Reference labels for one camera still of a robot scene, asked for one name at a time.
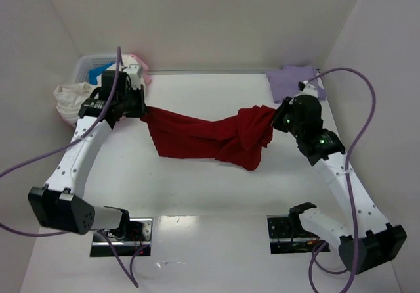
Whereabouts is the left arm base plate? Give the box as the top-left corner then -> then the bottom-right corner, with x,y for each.
89,218 -> 153,258

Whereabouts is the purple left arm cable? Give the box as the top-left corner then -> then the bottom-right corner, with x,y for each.
0,45 -> 140,289

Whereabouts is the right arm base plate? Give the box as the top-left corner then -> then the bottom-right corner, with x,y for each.
266,215 -> 321,254

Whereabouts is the white plastic laundry basket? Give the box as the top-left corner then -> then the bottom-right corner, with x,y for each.
68,53 -> 117,84

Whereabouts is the blue t shirt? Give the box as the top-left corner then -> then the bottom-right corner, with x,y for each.
88,63 -> 114,86

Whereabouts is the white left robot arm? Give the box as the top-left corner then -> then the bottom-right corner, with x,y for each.
28,65 -> 148,238

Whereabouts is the red t shirt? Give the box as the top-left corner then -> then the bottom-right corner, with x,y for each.
141,106 -> 275,171

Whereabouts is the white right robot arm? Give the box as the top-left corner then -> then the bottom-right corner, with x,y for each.
272,95 -> 407,275

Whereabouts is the folded purple t shirt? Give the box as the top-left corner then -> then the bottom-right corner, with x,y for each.
265,65 -> 318,104

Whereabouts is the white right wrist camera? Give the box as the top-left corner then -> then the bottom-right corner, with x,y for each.
297,81 -> 318,98

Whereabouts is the cream white t shirt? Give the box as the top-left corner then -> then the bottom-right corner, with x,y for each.
53,61 -> 145,123

